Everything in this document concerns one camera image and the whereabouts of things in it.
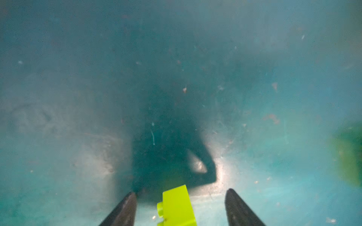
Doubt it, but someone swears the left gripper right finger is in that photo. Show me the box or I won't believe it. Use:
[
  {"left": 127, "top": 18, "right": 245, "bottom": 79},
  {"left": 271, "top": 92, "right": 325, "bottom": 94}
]
[{"left": 224, "top": 188, "right": 265, "bottom": 226}]

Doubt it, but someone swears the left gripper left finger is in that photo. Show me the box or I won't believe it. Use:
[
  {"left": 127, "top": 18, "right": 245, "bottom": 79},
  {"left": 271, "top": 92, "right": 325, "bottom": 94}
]
[{"left": 99, "top": 192, "right": 137, "bottom": 226}]

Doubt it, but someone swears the small lime lego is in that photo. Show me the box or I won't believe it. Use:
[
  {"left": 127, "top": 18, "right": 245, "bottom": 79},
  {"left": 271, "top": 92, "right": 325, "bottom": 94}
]
[{"left": 157, "top": 185, "right": 197, "bottom": 226}]

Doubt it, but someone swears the lime long lego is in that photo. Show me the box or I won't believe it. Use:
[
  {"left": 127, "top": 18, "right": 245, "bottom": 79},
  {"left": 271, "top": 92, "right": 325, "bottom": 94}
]
[{"left": 331, "top": 121, "right": 362, "bottom": 187}]

